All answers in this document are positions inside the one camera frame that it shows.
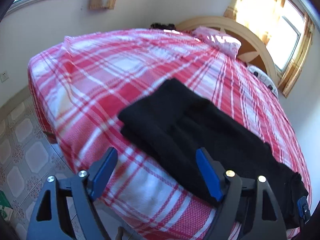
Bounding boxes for black pants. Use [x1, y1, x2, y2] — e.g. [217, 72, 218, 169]
[118, 79, 308, 229]

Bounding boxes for green white box on floor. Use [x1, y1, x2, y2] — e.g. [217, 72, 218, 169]
[0, 191, 14, 222]

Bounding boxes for white patterned pillow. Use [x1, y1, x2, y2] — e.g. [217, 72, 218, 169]
[247, 65, 278, 98]

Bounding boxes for red plaid bed sheet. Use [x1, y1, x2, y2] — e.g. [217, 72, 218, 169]
[28, 29, 311, 239]

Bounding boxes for beige wooden headboard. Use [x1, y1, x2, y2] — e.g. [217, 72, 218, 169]
[176, 16, 278, 85]

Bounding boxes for pink floral pillow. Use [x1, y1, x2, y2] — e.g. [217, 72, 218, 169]
[191, 26, 242, 60]

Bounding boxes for window behind headboard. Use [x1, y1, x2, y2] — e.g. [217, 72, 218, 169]
[236, 0, 304, 73]

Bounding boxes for yellow curtain behind headboard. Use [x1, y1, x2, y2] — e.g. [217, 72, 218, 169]
[224, 0, 315, 97]

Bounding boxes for black item beside bed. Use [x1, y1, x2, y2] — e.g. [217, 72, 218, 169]
[150, 23, 176, 30]

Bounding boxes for white wall socket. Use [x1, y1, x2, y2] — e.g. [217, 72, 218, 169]
[0, 71, 9, 82]

